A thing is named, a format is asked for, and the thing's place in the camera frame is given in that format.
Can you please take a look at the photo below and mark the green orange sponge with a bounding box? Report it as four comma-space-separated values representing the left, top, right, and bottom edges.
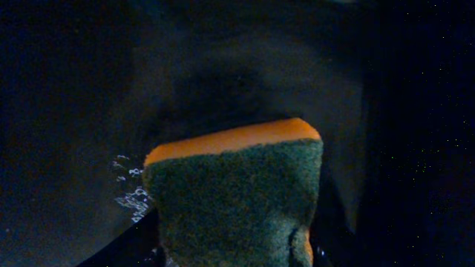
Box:
142, 118, 323, 267

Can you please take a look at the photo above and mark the black rectangular tray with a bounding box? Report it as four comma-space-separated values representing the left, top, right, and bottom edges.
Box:
1, 1, 474, 266

